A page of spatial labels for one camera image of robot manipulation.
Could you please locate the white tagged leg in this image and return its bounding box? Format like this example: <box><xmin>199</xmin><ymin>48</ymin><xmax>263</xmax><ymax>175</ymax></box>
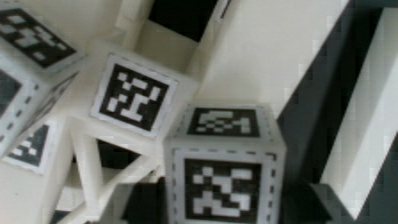
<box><xmin>163</xmin><ymin>102</ymin><xmax>286</xmax><ymax>224</ymax></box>

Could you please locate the white tagged leg cube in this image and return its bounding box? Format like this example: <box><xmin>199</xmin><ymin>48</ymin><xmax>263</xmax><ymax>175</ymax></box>
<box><xmin>0</xmin><ymin>0</ymin><xmax>85</xmax><ymax>158</ymax></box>

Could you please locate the white U-shaped fence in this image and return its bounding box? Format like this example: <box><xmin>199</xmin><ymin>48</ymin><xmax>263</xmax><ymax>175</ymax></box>
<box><xmin>321</xmin><ymin>7</ymin><xmax>398</xmax><ymax>219</ymax></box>

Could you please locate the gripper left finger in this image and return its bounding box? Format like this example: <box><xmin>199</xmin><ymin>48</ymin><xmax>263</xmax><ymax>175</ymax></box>
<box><xmin>99</xmin><ymin>178</ymin><xmax>168</xmax><ymax>224</ymax></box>

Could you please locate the white chair back frame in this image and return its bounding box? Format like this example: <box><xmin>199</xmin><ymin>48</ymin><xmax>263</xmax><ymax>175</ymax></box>
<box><xmin>0</xmin><ymin>0</ymin><xmax>348</xmax><ymax>224</ymax></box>

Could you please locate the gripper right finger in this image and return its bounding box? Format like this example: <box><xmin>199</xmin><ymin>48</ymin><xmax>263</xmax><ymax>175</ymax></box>
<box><xmin>282</xmin><ymin>182</ymin><xmax>353</xmax><ymax>224</ymax></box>

